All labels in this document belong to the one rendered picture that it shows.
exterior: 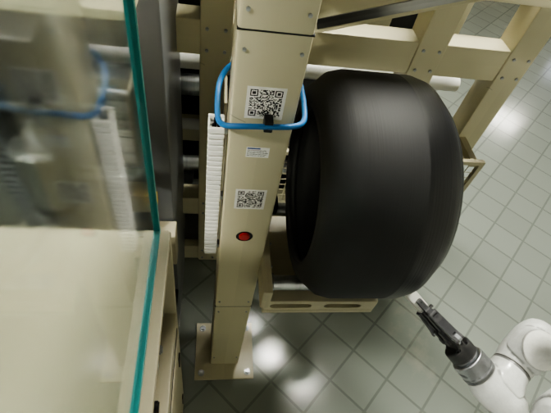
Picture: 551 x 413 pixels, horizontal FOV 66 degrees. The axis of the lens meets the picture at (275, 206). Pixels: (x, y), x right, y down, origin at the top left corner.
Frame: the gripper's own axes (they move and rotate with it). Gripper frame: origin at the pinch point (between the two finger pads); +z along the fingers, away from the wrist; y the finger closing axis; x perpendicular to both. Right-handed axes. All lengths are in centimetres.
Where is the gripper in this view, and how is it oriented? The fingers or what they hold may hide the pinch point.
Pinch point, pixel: (415, 299)
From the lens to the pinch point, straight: 122.0
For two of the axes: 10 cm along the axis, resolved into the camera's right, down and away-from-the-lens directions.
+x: 7.4, -6.4, 2.2
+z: -6.6, -7.5, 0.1
